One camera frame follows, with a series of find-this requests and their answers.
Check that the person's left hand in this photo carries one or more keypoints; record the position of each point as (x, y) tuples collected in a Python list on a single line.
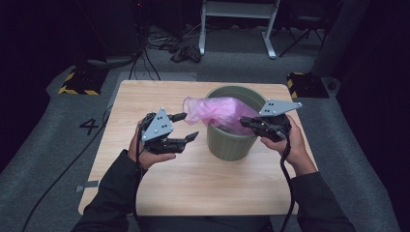
[(146, 158)]

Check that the dark bundle on floor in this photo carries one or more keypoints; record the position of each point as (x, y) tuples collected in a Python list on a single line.
[(187, 53)]

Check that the person's right hand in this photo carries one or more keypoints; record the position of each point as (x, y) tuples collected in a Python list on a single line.
[(298, 151)]

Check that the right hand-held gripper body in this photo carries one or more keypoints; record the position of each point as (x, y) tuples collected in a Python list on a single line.
[(274, 124)]

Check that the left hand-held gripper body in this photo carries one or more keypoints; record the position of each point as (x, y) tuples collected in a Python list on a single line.
[(158, 129)]

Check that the grey tape tab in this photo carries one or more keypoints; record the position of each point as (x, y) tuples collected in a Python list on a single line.
[(86, 186)]

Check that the pink plastic bag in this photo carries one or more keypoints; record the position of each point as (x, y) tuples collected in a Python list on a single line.
[(219, 112)]

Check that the white metal stand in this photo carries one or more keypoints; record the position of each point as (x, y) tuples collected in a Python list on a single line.
[(237, 9)]

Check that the grey curtain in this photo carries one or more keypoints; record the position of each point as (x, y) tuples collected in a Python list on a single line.
[(341, 35)]

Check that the green plastic bin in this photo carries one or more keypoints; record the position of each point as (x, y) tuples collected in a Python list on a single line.
[(228, 147)]

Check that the black tripod stand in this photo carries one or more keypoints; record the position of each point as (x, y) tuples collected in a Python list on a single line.
[(303, 29)]

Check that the yellow black striped base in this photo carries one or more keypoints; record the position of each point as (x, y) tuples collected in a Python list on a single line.
[(307, 85), (82, 82)]

